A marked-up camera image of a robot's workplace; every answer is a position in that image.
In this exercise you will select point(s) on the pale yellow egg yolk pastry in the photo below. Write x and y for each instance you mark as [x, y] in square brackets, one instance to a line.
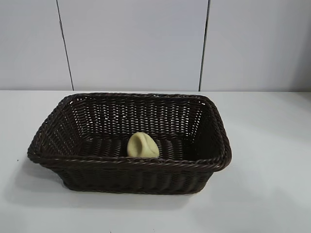
[143, 147]

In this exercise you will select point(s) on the dark brown woven basket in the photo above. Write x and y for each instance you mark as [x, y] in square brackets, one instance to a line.
[109, 174]

